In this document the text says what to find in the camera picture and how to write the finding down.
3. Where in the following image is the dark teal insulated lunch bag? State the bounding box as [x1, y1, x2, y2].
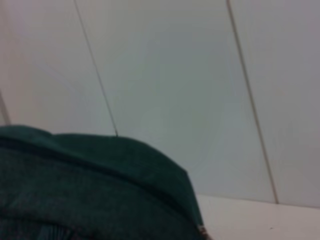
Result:
[0, 124, 211, 240]

